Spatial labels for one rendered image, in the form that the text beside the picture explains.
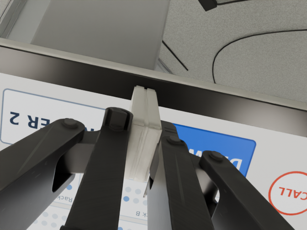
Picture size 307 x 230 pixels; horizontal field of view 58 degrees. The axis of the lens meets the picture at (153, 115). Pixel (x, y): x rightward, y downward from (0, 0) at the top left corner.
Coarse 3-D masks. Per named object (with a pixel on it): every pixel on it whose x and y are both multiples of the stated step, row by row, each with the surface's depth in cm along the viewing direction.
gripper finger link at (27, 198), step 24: (72, 120) 11; (24, 144) 9; (48, 144) 9; (72, 144) 10; (0, 168) 7; (24, 168) 8; (48, 168) 9; (0, 192) 7; (24, 192) 8; (48, 192) 10; (0, 216) 7; (24, 216) 8
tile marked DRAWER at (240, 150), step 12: (180, 132) 22; (192, 132) 22; (204, 132) 22; (216, 132) 22; (192, 144) 22; (204, 144) 22; (216, 144) 22; (228, 144) 22; (240, 144) 22; (252, 144) 22; (228, 156) 22; (240, 156) 22; (252, 156) 22; (240, 168) 23
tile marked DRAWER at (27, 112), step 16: (16, 96) 22; (32, 96) 22; (48, 96) 22; (0, 112) 22; (16, 112) 22; (32, 112) 22; (48, 112) 22; (64, 112) 22; (80, 112) 22; (96, 112) 22; (0, 128) 22; (16, 128) 22; (32, 128) 22; (96, 128) 22
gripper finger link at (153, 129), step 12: (156, 96) 18; (156, 108) 15; (156, 120) 13; (144, 132) 13; (156, 132) 12; (144, 144) 13; (156, 144) 13; (144, 156) 13; (144, 168) 13; (144, 180) 13
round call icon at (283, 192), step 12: (276, 168) 22; (288, 168) 22; (276, 180) 23; (288, 180) 23; (300, 180) 23; (276, 192) 23; (288, 192) 23; (300, 192) 23; (276, 204) 23; (288, 204) 23; (300, 204) 23; (288, 216) 23; (300, 216) 23
